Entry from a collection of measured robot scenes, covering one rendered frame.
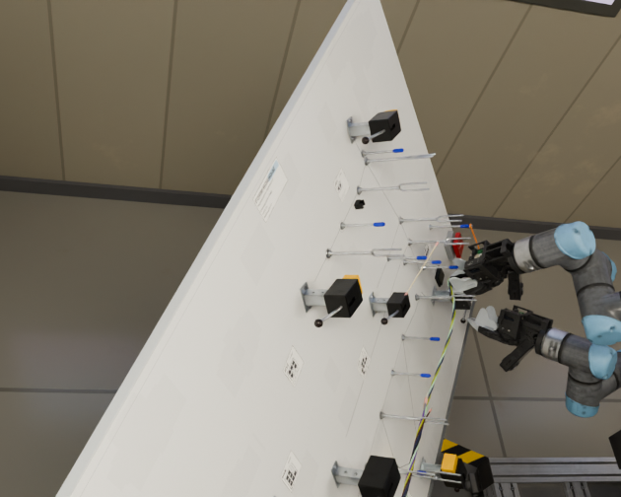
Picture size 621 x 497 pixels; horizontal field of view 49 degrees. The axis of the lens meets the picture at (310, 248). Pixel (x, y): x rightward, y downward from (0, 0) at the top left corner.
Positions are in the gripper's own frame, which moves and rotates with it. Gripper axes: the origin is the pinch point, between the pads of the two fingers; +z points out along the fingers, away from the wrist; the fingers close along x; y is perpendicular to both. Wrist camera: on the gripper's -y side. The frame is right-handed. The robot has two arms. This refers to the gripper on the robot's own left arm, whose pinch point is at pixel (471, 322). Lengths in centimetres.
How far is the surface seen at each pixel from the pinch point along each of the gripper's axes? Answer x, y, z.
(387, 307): 47.6, 14.1, -5.8
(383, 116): 52, 50, -1
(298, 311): 75, 18, -7
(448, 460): 24.6, -24.2, -13.0
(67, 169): 11, 6, 187
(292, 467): 80, -5, -15
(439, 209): 2.3, 26.9, 13.8
